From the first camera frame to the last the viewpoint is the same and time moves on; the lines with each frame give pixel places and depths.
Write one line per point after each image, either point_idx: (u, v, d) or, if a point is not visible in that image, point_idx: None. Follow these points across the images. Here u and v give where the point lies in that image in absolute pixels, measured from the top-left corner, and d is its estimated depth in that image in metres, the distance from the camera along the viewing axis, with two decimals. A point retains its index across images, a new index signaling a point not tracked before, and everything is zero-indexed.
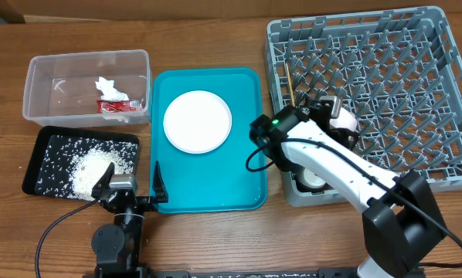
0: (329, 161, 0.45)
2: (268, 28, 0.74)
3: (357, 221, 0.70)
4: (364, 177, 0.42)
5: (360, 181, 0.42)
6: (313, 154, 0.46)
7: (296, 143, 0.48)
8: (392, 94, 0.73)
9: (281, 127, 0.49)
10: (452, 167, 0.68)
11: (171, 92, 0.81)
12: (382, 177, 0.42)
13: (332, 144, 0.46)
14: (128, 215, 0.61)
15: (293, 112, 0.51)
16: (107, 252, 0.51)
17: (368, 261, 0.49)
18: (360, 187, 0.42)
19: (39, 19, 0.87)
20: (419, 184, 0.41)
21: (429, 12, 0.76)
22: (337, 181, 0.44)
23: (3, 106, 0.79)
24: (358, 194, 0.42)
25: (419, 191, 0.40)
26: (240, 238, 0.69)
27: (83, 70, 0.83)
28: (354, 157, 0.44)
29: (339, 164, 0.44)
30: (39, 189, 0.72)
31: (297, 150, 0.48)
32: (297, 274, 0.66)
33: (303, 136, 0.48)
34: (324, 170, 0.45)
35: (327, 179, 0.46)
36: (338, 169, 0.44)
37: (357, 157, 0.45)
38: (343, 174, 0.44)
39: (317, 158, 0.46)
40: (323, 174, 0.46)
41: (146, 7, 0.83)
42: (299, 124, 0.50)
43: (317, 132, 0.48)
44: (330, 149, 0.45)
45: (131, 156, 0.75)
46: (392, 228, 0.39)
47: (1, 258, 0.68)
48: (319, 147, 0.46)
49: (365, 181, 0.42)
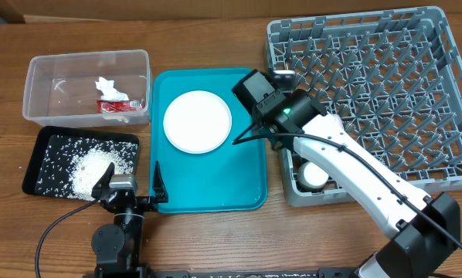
0: (354, 171, 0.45)
2: (268, 28, 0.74)
3: (357, 221, 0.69)
4: (393, 194, 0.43)
5: (388, 198, 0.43)
6: (334, 157, 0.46)
7: (315, 143, 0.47)
8: (392, 94, 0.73)
9: (291, 116, 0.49)
10: (452, 167, 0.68)
11: (171, 92, 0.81)
12: (412, 197, 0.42)
13: (354, 148, 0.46)
14: (128, 215, 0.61)
15: (307, 102, 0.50)
16: (107, 252, 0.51)
17: (371, 266, 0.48)
18: (387, 205, 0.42)
19: (39, 19, 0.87)
20: (450, 205, 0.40)
21: (429, 12, 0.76)
22: (359, 191, 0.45)
23: (3, 106, 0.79)
24: (384, 212, 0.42)
25: (449, 214, 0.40)
26: (240, 238, 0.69)
27: (83, 71, 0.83)
28: (382, 168, 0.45)
29: (365, 173, 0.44)
30: (39, 189, 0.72)
31: (314, 151, 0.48)
32: (297, 274, 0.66)
33: (321, 135, 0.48)
34: (345, 177, 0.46)
35: (347, 186, 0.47)
36: (364, 181, 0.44)
37: (382, 167, 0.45)
38: (368, 187, 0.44)
39: (341, 165, 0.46)
40: (341, 180, 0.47)
41: (146, 7, 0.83)
42: (316, 117, 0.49)
43: (337, 131, 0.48)
44: (354, 156, 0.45)
45: (131, 156, 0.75)
46: (417, 253, 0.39)
47: (1, 258, 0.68)
48: (341, 151, 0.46)
49: (395, 198, 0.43)
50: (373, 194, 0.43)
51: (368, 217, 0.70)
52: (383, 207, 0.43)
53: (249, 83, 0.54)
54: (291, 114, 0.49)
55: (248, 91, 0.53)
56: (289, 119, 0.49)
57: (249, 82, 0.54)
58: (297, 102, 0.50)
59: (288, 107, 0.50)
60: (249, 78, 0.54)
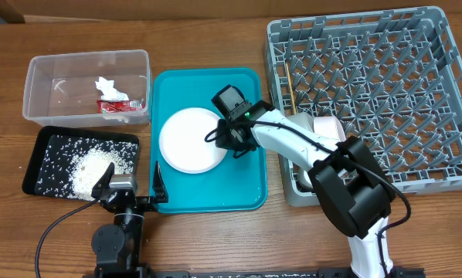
0: (284, 134, 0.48)
2: (268, 28, 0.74)
3: None
4: (311, 144, 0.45)
5: (310, 150, 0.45)
6: (274, 134, 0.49)
7: (261, 126, 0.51)
8: (392, 94, 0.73)
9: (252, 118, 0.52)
10: (452, 167, 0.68)
11: (171, 92, 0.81)
12: (327, 143, 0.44)
13: (292, 124, 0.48)
14: (128, 215, 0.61)
15: (262, 105, 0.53)
16: (107, 252, 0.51)
17: (351, 251, 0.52)
18: (310, 154, 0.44)
19: (39, 19, 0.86)
20: (360, 146, 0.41)
21: (429, 12, 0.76)
22: (293, 154, 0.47)
23: (3, 106, 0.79)
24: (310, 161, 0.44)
25: (359, 153, 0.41)
26: (240, 238, 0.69)
27: (83, 70, 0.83)
28: (307, 131, 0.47)
29: (294, 138, 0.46)
30: (39, 189, 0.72)
31: (263, 134, 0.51)
32: (297, 274, 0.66)
33: (270, 120, 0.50)
34: (283, 146, 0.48)
35: (287, 156, 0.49)
36: (292, 141, 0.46)
37: (309, 132, 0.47)
38: (295, 146, 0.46)
39: (275, 134, 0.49)
40: (284, 153, 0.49)
41: (146, 7, 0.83)
42: (273, 112, 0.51)
43: (280, 116, 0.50)
44: (289, 128, 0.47)
45: (131, 156, 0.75)
46: (334, 187, 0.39)
47: (1, 258, 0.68)
48: (280, 129, 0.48)
49: (314, 148, 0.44)
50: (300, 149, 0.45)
51: None
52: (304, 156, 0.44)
53: (225, 96, 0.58)
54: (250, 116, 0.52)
55: (223, 103, 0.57)
56: (251, 121, 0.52)
57: (225, 93, 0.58)
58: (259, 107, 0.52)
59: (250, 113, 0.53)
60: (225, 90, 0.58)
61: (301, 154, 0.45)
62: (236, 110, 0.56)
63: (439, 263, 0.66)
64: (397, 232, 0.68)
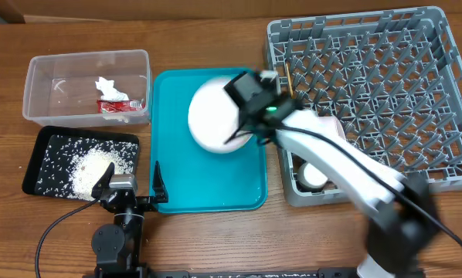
0: (329, 155, 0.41)
2: (268, 28, 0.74)
3: (357, 221, 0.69)
4: (367, 174, 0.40)
5: (365, 181, 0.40)
6: (311, 147, 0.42)
7: (294, 133, 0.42)
8: (392, 94, 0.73)
9: (279, 116, 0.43)
10: (452, 167, 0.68)
11: (171, 92, 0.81)
12: (385, 175, 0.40)
13: (332, 136, 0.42)
14: (128, 215, 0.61)
15: (289, 100, 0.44)
16: (107, 252, 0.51)
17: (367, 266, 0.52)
18: (365, 186, 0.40)
19: (39, 19, 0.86)
20: (422, 186, 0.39)
21: (429, 12, 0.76)
22: (339, 178, 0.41)
23: (3, 106, 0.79)
24: (365, 197, 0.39)
25: (419, 191, 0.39)
26: (240, 238, 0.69)
27: (83, 70, 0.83)
28: (354, 150, 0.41)
29: (342, 161, 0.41)
30: (39, 189, 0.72)
31: (295, 142, 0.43)
32: (297, 274, 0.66)
33: (302, 126, 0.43)
34: (323, 164, 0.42)
35: (322, 169, 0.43)
36: (343, 166, 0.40)
37: (353, 149, 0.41)
38: (346, 173, 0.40)
39: (314, 150, 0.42)
40: (319, 166, 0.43)
41: (146, 7, 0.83)
42: (296, 113, 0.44)
43: (314, 122, 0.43)
44: (334, 144, 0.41)
45: (131, 156, 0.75)
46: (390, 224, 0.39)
47: (1, 258, 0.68)
48: (318, 140, 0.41)
49: (368, 179, 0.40)
50: (350, 177, 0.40)
51: None
52: (359, 188, 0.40)
53: (239, 83, 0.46)
54: (276, 113, 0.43)
55: (239, 91, 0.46)
56: (277, 120, 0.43)
57: (238, 79, 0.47)
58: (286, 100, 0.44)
59: (275, 107, 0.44)
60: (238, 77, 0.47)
61: (354, 185, 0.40)
62: (256, 100, 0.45)
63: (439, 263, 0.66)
64: None
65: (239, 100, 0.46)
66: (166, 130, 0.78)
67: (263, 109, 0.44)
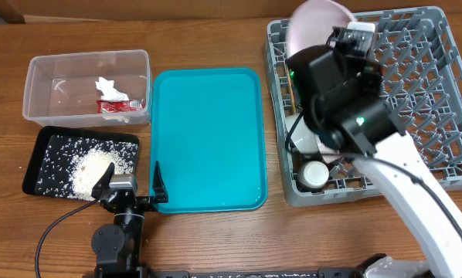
0: (425, 208, 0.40)
2: (268, 28, 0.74)
3: (356, 221, 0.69)
4: (461, 242, 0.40)
5: (456, 248, 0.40)
6: (406, 191, 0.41)
7: (388, 170, 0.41)
8: (392, 94, 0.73)
9: (366, 130, 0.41)
10: (452, 167, 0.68)
11: (171, 92, 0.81)
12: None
13: (429, 182, 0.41)
14: (128, 215, 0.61)
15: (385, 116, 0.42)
16: (107, 252, 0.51)
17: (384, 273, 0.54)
18: (454, 252, 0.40)
19: (39, 19, 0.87)
20: None
21: (429, 12, 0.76)
22: (425, 233, 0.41)
23: (3, 106, 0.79)
24: (449, 259, 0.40)
25: None
26: (240, 238, 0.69)
27: (83, 70, 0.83)
28: (451, 208, 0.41)
29: (439, 217, 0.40)
30: (39, 189, 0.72)
31: (384, 177, 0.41)
32: (297, 274, 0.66)
33: (396, 161, 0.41)
34: (410, 211, 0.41)
35: (402, 214, 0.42)
36: (436, 222, 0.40)
37: (454, 210, 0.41)
38: (437, 233, 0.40)
39: (410, 199, 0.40)
40: (399, 206, 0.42)
41: (146, 8, 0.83)
42: (392, 137, 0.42)
43: (413, 158, 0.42)
44: (431, 193, 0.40)
45: (131, 156, 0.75)
46: None
47: (1, 258, 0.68)
48: (416, 185, 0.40)
49: None
50: (441, 241, 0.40)
51: (367, 217, 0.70)
52: (449, 258, 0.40)
53: (318, 67, 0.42)
54: (365, 127, 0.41)
55: (316, 77, 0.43)
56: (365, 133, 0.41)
57: (318, 62, 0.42)
58: (371, 107, 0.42)
59: (358, 114, 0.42)
60: (317, 57, 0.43)
61: (443, 246, 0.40)
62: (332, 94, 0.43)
63: None
64: (395, 232, 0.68)
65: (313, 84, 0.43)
66: (166, 130, 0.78)
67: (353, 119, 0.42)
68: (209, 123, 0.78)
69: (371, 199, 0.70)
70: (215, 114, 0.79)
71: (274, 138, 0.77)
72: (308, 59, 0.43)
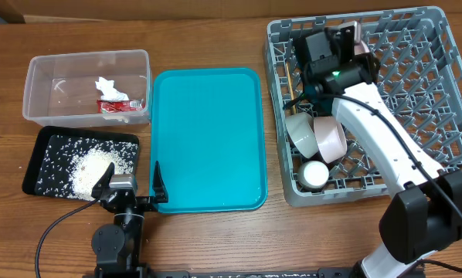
0: (378, 130, 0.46)
2: (268, 28, 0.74)
3: (357, 221, 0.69)
4: (409, 158, 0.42)
5: (403, 162, 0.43)
6: (364, 119, 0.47)
7: (350, 103, 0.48)
8: (392, 94, 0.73)
9: (340, 81, 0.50)
10: (452, 167, 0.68)
11: (171, 92, 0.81)
12: (426, 164, 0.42)
13: (387, 115, 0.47)
14: (128, 215, 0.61)
15: (357, 69, 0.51)
16: (107, 253, 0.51)
17: (374, 254, 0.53)
18: (402, 166, 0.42)
19: (39, 19, 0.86)
20: None
21: (429, 12, 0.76)
22: (379, 154, 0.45)
23: (3, 106, 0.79)
24: (395, 172, 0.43)
25: (459, 189, 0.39)
26: (240, 238, 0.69)
27: (83, 70, 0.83)
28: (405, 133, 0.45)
29: (390, 139, 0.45)
30: (39, 189, 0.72)
31: (348, 112, 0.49)
32: (297, 274, 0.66)
33: (359, 99, 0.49)
34: (368, 137, 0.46)
35: (365, 144, 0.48)
36: (386, 142, 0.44)
37: (407, 136, 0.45)
38: (388, 150, 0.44)
39: (367, 123, 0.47)
40: (361, 137, 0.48)
41: (146, 8, 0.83)
42: (360, 85, 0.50)
43: (375, 99, 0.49)
44: (384, 119, 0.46)
45: (131, 156, 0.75)
46: (419, 214, 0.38)
47: (1, 258, 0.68)
48: (374, 116, 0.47)
49: (410, 163, 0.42)
50: (388, 153, 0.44)
51: (367, 217, 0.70)
52: (395, 167, 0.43)
53: (311, 40, 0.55)
54: (339, 78, 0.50)
55: (309, 46, 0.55)
56: (339, 85, 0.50)
57: (313, 38, 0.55)
58: (349, 69, 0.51)
59: (338, 71, 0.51)
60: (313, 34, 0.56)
61: (391, 163, 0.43)
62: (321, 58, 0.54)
63: (439, 262, 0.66)
64: None
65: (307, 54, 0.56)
66: (166, 130, 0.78)
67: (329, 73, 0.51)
68: (209, 122, 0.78)
69: (371, 199, 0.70)
70: (215, 114, 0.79)
71: (274, 138, 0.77)
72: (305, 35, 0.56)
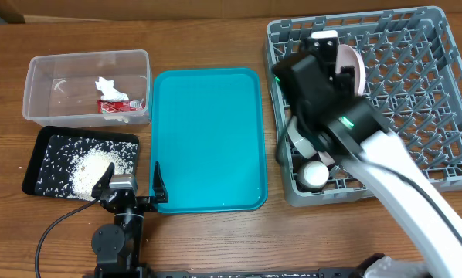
0: (415, 207, 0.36)
2: (268, 28, 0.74)
3: (357, 221, 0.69)
4: (459, 243, 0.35)
5: (452, 249, 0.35)
6: (396, 191, 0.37)
7: (377, 172, 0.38)
8: (373, 96, 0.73)
9: (351, 130, 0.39)
10: (452, 167, 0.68)
11: (171, 92, 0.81)
12: None
13: (420, 180, 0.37)
14: (128, 215, 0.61)
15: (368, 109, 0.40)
16: (107, 252, 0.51)
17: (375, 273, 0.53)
18: (453, 255, 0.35)
19: (39, 19, 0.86)
20: None
21: (429, 12, 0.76)
22: (419, 236, 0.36)
23: (3, 106, 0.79)
24: (443, 262, 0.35)
25: None
26: (240, 238, 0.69)
27: (83, 70, 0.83)
28: (443, 201, 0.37)
29: (432, 218, 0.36)
30: (39, 189, 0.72)
31: (372, 178, 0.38)
32: (297, 274, 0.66)
33: (384, 163, 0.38)
34: (402, 213, 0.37)
35: (394, 214, 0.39)
36: (429, 225, 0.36)
37: (447, 205, 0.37)
38: (433, 235, 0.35)
39: (402, 201, 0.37)
40: (380, 197, 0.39)
41: (146, 7, 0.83)
42: (377, 136, 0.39)
43: (402, 157, 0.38)
44: (422, 192, 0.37)
45: (131, 156, 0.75)
46: None
47: (1, 258, 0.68)
48: (407, 185, 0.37)
49: (460, 249, 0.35)
50: (434, 239, 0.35)
51: (367, 217, 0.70)
52: (445, 257, 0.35)
53: (300, 69, 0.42)
54: (350, 125, 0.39)
55: (300, 80, 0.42)
56: (350, 135, 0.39)
57: (299, 65, 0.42)
58: (357, 106, 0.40)
59: (345, 114, 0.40)
60: (298, 62, 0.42)
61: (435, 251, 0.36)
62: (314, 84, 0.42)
63: None
64: (396, 232, 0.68)
65: (296, 89, 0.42)
66: (166, 130, 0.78)
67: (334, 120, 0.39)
68: (208, 123, 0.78)
69: (371, 199, 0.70)
70: (214, 114, 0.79)
71: (274, 138, 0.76)
72: (288, 63, 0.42)
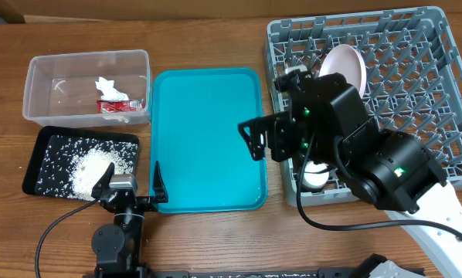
0: (460, 255, 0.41)
2: (268, 28, 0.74)
3: (357, 221, 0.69)
4: None
5: None
6: (444, 246, 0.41)
7: (431, 228, 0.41)
8: (373, 96, 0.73)
9: (404, 181, 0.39)
10: (452, 167, 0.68)
11: (171, 92, 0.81)
12: None
13: None
14: (128, 215, 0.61)
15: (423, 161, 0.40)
16: (107, 252, 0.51)
17: None
18: None
19: (39, 19, 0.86)
20: None
21: (429, 12, 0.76)
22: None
23: (2, 106, 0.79)
24: None
25: None
26: (240, 238, 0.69)
27: (83, 70, 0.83)
28: None
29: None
30: (39, 189, 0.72)
31: (426, 234, 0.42)
32: (297, 274, 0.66)
33: (436, 218, 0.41)
34: (447, 262, 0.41)
35: (436, 258, 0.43)
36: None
37: None
38: None
39: (451, 253, 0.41)
40: (422, 242, 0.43)
41: (145, 8, 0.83)
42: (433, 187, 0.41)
43: (456, 211, 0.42)
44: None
45: (131, 156, 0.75)
46: None
47: (1, 258, 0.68)
48: (460, 241, 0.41)
49: None
50: None
51: (367, 217, 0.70)
52: None
53: (339, 105, 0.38)
54: (403, 176, 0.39)
55: (339, 116, 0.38)
56: (402, 186, 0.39)
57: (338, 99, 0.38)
58: (409, 154, 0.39)
59: (401, 165, 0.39)
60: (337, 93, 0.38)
61: None
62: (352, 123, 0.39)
63: None
64: (396, 232, 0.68)
65: (334, 124, 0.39)
66: (166, 130, 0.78)
67: (391, 169, 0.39)
68: (208, 123, 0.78)
69: None
70: (214, 115, 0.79)
71: None
72: (326, 98, 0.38)
